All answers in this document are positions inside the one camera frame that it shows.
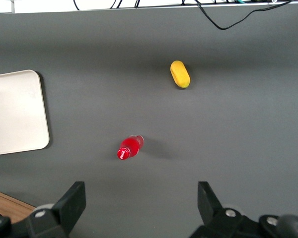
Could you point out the red soda bottle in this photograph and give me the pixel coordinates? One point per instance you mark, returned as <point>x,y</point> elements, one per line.
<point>130,147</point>

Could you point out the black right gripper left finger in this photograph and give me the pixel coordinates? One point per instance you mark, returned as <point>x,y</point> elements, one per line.
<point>64,210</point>

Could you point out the wooden drawer cabinet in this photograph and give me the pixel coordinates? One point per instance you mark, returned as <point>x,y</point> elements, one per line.
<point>12,208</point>

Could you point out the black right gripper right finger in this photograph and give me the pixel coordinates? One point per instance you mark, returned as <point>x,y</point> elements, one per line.
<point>211,208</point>

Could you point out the yellow lemon toy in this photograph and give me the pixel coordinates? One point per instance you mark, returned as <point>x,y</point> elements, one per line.
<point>180,74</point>

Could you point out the cream rectangular tray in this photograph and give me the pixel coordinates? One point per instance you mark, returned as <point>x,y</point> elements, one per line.
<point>17,111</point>

